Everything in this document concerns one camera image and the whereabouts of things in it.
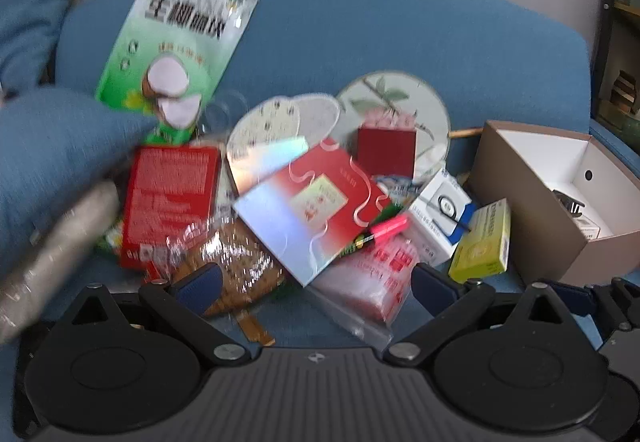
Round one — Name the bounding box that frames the brown cardboard box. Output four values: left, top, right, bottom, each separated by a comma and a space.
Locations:
466, 120, 640, 289

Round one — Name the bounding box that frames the blue fabric sofa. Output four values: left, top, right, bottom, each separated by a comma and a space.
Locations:
52, 0, 640, 348

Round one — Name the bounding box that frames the black plastic object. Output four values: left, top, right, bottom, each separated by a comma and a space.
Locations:
551, 189, 587, 219

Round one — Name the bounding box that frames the stack of books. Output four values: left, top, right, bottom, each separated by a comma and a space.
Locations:
611, 70, 640, 115

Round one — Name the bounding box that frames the yellow-green medicine box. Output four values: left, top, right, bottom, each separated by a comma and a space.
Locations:
447, 198, 512, 283

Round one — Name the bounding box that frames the small white box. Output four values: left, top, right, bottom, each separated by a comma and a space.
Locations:
574, 216, 602, 241

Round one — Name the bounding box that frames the red flat box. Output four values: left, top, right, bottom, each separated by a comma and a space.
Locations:
119, 145, 222, 271

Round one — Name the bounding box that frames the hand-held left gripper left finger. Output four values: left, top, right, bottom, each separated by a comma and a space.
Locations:
70, 263, 253, 366

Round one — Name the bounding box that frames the red and silver gift envelope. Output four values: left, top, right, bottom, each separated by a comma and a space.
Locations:
234, 138, 392, 287

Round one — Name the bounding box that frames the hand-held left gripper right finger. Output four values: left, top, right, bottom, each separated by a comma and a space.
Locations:
382, 263, 568, 368

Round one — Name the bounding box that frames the pink plastic packet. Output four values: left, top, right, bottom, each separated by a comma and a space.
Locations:
307, 239, 420, 350

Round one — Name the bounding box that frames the brown cookie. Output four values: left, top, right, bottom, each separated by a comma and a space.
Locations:
142, 217, 288, 348

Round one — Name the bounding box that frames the small dark red box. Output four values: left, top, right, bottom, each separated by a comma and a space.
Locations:
356, 126, 417, 179

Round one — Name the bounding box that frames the round floral hand fan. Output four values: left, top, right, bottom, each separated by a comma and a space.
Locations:
334, 70, 485, 183

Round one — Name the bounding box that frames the green coconut snack bag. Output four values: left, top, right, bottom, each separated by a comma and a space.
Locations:
95, 0, 265, 145

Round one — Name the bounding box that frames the white and blue box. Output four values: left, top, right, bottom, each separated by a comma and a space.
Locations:
402, 168, 477, 267

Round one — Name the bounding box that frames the black metal shelf rack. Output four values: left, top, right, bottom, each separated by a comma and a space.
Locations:
589, 0, 640, 150

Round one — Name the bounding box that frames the silver glitter pouch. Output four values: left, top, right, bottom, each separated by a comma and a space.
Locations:
0, 181, 122, 345

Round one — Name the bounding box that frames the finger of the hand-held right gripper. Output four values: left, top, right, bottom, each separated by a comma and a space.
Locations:
550, 282, 603, 319

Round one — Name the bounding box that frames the blue square cushion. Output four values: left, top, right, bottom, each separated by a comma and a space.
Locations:
0, 86, 158, 267
0, 0, 92, 95

